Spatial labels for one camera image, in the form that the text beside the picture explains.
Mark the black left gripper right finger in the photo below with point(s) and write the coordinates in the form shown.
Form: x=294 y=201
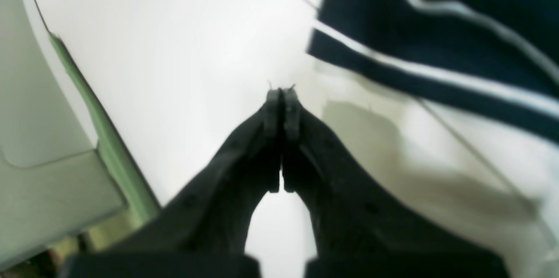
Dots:
x=360 y=230

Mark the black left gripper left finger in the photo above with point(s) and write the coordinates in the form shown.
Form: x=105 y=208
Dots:
x=202 y=232

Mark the navy white-striped t-shirt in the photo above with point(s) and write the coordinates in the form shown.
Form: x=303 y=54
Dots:
x=494 y=58

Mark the green-grey side panel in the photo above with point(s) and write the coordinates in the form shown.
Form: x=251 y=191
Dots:
x=64 y=167

